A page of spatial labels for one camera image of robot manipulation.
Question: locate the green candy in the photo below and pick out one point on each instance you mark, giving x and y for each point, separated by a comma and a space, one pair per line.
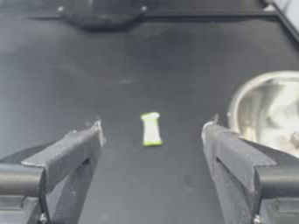
151, 129

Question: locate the steel bowl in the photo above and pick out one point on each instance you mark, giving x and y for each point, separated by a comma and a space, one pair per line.
268, 110

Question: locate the black metal frame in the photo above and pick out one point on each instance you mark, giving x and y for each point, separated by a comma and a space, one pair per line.
213, 13

